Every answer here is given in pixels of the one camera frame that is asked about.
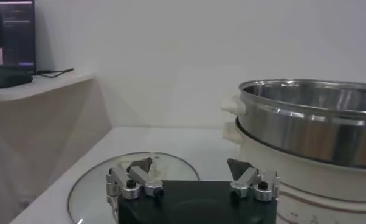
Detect round glass pot lid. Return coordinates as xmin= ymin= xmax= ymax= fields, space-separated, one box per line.
xmin=66 ymin=151 xmax=201 ymax=224

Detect stainless steel steamer basket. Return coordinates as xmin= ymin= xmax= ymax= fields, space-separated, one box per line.
xmin=221 ymin=78 xmax=366 ymax=170

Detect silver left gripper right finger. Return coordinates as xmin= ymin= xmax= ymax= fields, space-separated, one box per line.
xmin=227 ymin=158 xmax=281 ymax=203

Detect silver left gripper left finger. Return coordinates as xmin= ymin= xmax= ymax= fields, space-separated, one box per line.
xmin=106 ymin=156 xmax=165 ymax=200

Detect black laptop with purple screen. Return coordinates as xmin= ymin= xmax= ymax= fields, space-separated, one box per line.
xmin=0 ymin=0 xmax=37 ymax=74

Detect cream electric cooking pot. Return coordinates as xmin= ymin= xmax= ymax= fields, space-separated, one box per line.
xmin=221 ymin=121 xmax=366 ymax=224

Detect black laptop charger cable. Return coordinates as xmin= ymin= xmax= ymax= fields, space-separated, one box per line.
xmin=36 ymin=68 xmax=75 ymax=79

